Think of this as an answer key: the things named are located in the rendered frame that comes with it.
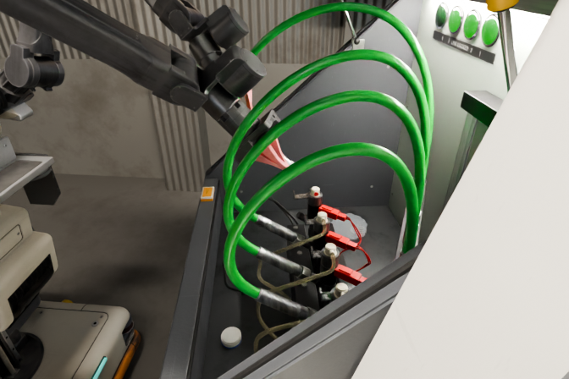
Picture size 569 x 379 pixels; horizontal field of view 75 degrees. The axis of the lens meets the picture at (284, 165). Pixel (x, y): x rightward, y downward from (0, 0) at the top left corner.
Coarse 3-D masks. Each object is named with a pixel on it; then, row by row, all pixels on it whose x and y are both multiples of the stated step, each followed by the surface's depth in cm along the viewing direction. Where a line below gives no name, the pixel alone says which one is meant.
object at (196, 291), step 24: (216, 192) 96; (216, 216) 94; (192, 240) 79; (216, 240) 93; (192, 264) 73; (192, 288) 68; (192, 312) 63; (192, 336) 59; (168, 360) 56; (192, 360) 56
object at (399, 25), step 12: (312, 12) 61; (324, 12) 61; (372, 12) 59; (384, 12) 58; (288, 24) 64; (396, 24) 58; (264, 36) 66; (408, 36) 59; (252, 48) 68; (420, 48) 59; (420, 60) 60; (432, 96) 62; (432, 108) 63; (432, 120) 64; (432, 132) 65
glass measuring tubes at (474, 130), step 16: (464, 96) 61; (480, 96) 58; (496, 96) 58; (480, 112) 57; (496, 112) 53; (464, 128) 63; (480, 128) 58; (464, 144) 63; (464, 160) 65; (448, 192) 69
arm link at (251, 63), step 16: (240, 48) 59; (208, 64) 61; (224, 64) 58; (240, 64) 58; (256, 64) 60; (208, 80) 60; (224, 80) 60; (240, 80) 59; (256, 80) 60; (176, 96) 57; (192, 96) 58; (240, 96) 62
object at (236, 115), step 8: (240, 104) 64; (232, 112) 63; (240, 112) 63; (248, 112) 64; (272, 112) 66; (224, 120) 64; (232, 120) 63; (240, 120) 63; (256, 120) 65; (264, 120) 63; (224, 128) 65; (232, 128) 64; (256, 128) 64; (264, 128) 63; (232, 136) 66; (248, 136) 63; (256, 136) 64; (240, 144) 64
